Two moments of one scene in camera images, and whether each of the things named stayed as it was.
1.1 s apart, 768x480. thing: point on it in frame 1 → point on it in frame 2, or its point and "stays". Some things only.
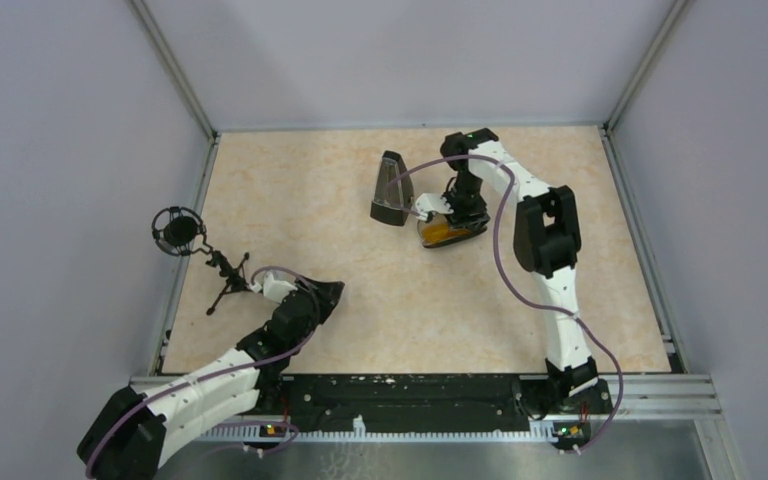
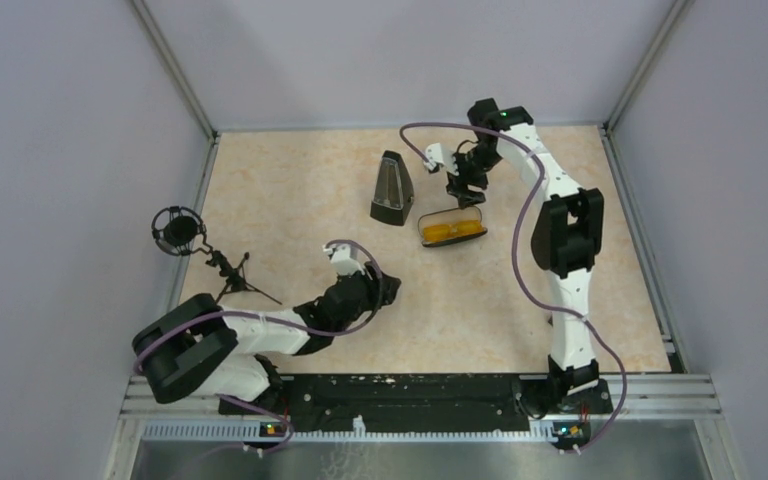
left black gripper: [330, 292] → [374, 286]
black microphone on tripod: [181, 231] stays
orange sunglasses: [440, 231] stays
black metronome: [394, 196] stays
